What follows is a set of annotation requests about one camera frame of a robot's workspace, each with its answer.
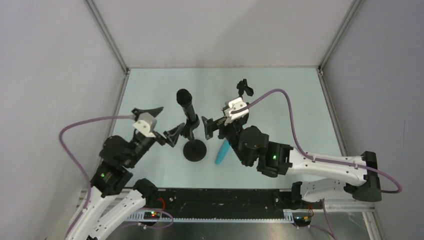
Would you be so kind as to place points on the black microphone orange tip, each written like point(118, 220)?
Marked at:
point(184, 99)

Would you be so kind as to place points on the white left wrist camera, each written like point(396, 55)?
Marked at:
point(145, 125)

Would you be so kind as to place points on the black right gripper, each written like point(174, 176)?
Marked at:
point(222, 122)

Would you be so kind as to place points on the controller board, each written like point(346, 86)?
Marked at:
point(302, 221)
point(152, 215)

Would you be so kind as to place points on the white slotted cable duct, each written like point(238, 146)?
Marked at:
point(141, 216)

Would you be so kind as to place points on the blue microphone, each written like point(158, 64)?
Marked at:
point(222, 152)

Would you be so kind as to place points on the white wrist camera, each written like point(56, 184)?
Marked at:
point(235, 109)
point(145, 125)

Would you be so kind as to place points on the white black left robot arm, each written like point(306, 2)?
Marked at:
point(93, 221)

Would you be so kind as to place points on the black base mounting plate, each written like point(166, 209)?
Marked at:
point(230, 203)

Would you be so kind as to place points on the aluminium frame rail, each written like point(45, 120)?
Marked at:
point(332, 205)

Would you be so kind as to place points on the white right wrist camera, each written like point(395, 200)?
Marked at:
point(235, 109)

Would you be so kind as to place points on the right controller board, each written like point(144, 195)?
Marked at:
point(302, 221)

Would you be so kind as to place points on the black microphone stand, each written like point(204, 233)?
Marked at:
point(194, 150)
point(243, 88)

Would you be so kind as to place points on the left controller board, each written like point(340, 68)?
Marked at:
point(152, 215)

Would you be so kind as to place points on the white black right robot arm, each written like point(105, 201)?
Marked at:
point(354, 175)

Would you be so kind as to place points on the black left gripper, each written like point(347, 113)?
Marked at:
point(158, 139)

